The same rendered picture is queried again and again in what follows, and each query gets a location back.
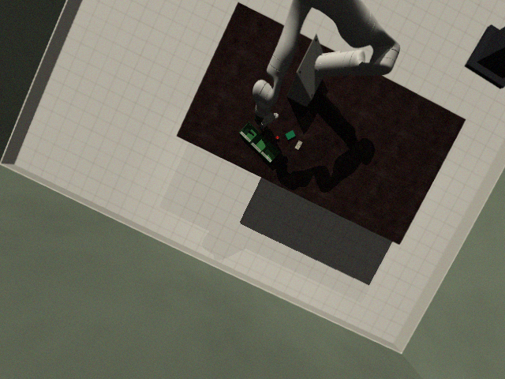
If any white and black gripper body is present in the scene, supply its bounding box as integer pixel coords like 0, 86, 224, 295
255, 108, 279, 126

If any green three-compartment bin rack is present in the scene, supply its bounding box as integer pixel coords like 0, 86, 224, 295
239, 123, 280, 163

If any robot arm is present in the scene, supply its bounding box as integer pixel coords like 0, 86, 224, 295
252, 0, 400, 114

